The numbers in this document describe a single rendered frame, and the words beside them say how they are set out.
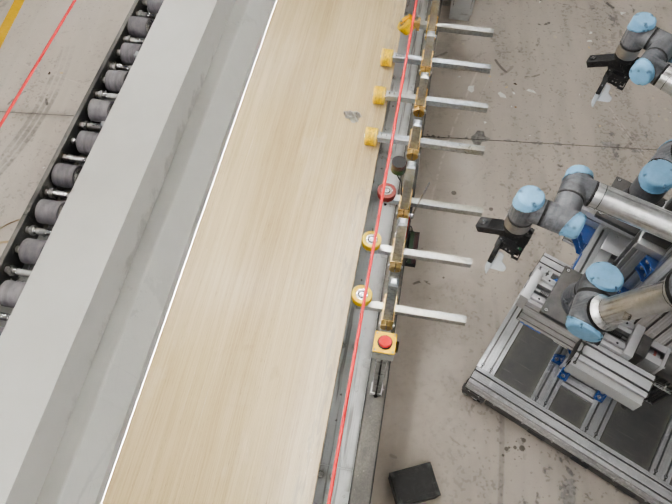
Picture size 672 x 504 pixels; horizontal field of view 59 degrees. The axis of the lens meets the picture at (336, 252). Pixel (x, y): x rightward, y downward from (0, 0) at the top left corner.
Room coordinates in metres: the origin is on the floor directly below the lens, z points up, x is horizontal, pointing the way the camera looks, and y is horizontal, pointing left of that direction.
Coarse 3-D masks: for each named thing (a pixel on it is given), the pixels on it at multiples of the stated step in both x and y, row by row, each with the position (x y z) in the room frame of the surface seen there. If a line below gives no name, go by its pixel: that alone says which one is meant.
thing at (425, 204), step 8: (392, 200) 1.44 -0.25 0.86; (416, 200) 1.43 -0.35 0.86; (424, 200) 1.43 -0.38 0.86; (432, 200) 1.43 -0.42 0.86; (424, 208) 1.41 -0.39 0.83; (432, 208) 1.40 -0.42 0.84; (440, 208) 1.40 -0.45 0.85; (448, 208) 1.39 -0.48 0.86; (456, 208) 1.39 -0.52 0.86; (464, 208) 1.39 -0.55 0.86; (472, 208) 1.39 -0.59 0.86; (480, 208) 1.39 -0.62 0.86; (480, 216) 1.36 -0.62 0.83
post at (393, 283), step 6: (390, 282) 0.91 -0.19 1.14; (396, 282) 0.91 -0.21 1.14; (390, 288) 0.90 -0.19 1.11; (396, 288) 0.89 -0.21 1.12; (390, 294) 0.89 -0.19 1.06; (396, 294) 0.89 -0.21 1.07; (390, 300) 0.89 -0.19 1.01; (390, 306) 0.89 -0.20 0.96; (384, 312) 0.90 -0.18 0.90; (390, 312) 0.89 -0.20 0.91; (384, 318) 0.90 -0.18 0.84; (390, 318) 0.89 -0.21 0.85; (384, 330) 0.89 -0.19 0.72
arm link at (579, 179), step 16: (576, 176) 0.97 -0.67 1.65; (592, 176) 0.98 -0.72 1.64; (576, 192) 0.91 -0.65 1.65; (592, 192) 0.92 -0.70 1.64; (608, 192) 0.92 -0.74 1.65; (624, 192) 0.92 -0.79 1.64; (592, 208) 0.90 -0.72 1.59; (608, 208) 0.88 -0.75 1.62; (624, 208) 0.87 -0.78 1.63; (640, 208) 0.87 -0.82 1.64; (656, 208) 0.87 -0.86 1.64; (640, 224) 0.84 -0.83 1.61; (656, 224) 0.82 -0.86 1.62
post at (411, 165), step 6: (408, 162) 1.41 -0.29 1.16; (414, 162) 1.41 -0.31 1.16; (408, 168) 1.39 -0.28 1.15; (414, 168) 1.38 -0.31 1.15; (408, 174) 1.39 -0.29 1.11; (408, 180) 1.38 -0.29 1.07; (408, 186) 1.38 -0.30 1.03; (408, 192) 1.38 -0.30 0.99; (402, 198) 1.39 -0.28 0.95; (408, 198) 1.38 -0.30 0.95; (402, 204) 1.39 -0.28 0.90; (408, 204) 1.38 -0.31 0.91
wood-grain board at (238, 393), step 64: (320, 0) 2.69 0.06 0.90; (384, 0) 2.68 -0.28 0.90; (256, 64) 2.22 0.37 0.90; (320, 64) 2.22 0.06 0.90; (256, 128) 1.82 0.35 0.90; (320, 128) 1.81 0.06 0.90; (256, 192) 1.46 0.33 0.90; (320, 192) 1.46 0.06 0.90; (192, 256) 1.15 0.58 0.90; (256, 256) 1.15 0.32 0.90; (320, 256) 1.14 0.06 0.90; (192, 320) 0.88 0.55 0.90; (256, 320) 0.87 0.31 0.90; (320, 320) 0.87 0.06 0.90; (192, 384) 0.63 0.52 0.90; (256, 384) 0.63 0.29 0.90; (320, 384) 0.62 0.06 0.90; (128, 448) 0.41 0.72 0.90; (192, 448) 0.41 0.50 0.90; (256, 448) 0.40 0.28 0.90; (320, 448) 0.40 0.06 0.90
